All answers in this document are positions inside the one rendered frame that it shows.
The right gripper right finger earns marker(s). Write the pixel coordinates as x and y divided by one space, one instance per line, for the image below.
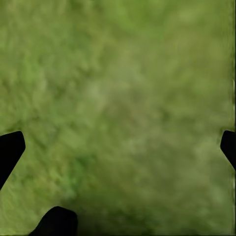
228 146

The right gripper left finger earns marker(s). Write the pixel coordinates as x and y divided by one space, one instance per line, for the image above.
12 147

